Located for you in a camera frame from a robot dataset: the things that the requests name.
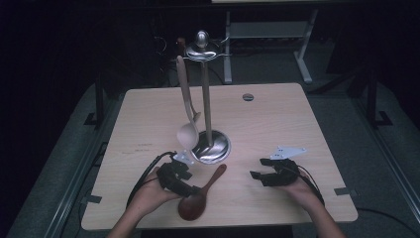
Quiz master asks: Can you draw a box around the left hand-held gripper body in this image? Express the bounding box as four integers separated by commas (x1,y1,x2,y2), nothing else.
156,150,196,198

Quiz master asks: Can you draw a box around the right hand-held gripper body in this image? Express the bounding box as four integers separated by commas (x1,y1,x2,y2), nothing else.
266,146,308,187

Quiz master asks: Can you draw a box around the brown wooden spoon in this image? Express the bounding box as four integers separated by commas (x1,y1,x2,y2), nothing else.
177,163,228,222

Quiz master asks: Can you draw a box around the beige ladle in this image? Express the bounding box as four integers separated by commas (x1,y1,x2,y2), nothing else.
175,55,201,152

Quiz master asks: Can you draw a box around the steel utensil stand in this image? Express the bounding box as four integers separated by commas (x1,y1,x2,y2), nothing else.
174,29,232,166

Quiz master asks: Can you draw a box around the steel spatula with brown handle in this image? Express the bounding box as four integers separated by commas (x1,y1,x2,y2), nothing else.
176,37,202,123

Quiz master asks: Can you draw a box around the person's right hand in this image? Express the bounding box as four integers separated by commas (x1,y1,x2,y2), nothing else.
279,174,324,213

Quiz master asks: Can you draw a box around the person's left hand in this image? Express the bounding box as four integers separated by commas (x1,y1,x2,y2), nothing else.
127,171,182,220

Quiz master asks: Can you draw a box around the grey tape strip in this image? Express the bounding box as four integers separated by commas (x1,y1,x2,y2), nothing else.
334,186,360,197
80,194,103,204

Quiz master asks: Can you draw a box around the black metal stand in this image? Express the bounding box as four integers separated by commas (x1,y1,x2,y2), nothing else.
364,70,394,129
83,72,107,129

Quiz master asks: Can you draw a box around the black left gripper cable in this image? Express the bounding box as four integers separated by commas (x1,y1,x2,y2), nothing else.
126,151,177,208

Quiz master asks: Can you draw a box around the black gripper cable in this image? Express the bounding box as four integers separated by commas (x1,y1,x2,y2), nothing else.
126,151,177,208
297,169,325,206

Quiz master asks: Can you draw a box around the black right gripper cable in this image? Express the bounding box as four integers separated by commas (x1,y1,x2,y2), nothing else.
297,169,325,206

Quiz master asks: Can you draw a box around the metal floor rail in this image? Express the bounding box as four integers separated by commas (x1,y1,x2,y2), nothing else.
44,95,115,238
351,95,420,216

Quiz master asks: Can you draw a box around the black floor cable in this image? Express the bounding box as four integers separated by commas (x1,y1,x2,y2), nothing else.
356,206,420,238

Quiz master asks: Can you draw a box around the white desk frame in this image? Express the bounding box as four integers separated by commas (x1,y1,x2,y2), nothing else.
222,9,320,85

